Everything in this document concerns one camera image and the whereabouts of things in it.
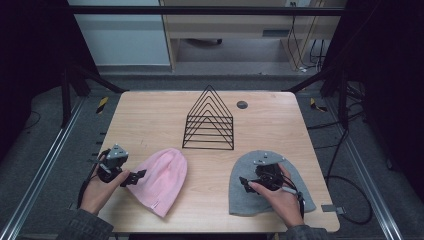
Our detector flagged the grey beanie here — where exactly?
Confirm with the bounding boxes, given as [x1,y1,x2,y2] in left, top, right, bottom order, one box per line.
[228,149,317,217]

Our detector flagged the hand-held gripper cable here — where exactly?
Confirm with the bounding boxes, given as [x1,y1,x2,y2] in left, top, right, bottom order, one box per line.
[282,173,307,220]
[76,149,112,210]

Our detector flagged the left hand-held gripper cable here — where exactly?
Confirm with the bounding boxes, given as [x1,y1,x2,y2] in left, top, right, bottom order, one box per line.
[76,149,112,210]

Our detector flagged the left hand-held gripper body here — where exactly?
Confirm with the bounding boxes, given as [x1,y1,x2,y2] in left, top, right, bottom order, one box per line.
[98,143,130,184]

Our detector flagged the black curtain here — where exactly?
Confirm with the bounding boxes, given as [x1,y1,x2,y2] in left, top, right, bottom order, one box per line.
[321,0,424,203]
[0,0,101,161]

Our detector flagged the white cabinet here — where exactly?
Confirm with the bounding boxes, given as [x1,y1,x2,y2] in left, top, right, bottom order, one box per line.
[67,0,171,67]

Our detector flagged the pink beanie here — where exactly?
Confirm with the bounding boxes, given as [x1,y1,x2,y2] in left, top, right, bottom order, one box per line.
[126,147,189,219]

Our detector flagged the person's left hand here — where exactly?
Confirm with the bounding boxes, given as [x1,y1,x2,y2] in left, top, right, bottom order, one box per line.
[79,164,131,216]

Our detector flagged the person's right hand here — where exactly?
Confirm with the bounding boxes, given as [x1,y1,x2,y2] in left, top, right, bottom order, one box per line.
[248,163,305,230]

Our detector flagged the black metal frame strut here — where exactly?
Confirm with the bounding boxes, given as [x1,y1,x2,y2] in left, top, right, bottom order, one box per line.
[282,64,352,130]
[60,62,130,129]

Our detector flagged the light wooden desk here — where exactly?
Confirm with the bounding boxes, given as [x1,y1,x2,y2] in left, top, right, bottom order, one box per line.
[159,0,348,72]

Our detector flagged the right hand-held gripper cable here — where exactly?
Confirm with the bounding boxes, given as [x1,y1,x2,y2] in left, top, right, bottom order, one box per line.
[282,173,307,220]

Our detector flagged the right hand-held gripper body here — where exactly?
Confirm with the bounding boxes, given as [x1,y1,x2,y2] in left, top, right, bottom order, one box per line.
[253,152,287,192]

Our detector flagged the aluminium rail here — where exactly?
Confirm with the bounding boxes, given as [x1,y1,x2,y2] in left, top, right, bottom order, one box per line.
[324,96,405,240]
[0,95,87,240]

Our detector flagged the black wire rack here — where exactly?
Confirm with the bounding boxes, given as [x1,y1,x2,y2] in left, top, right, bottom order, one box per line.
[181,84,235,151]

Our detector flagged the black floor cable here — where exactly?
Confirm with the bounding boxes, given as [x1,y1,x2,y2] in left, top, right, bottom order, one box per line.
[306,109,374,226]

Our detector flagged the black horizontal frame bar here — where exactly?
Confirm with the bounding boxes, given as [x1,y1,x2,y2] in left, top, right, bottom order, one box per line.
[69,5,346,17]

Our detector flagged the yellow black tape strip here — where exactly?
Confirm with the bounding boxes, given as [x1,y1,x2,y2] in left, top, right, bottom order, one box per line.
[96,96,110,115]
[309,97,328,113]

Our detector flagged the hanging black cables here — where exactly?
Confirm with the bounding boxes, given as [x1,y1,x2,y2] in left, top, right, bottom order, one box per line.
[287,1,327,73]

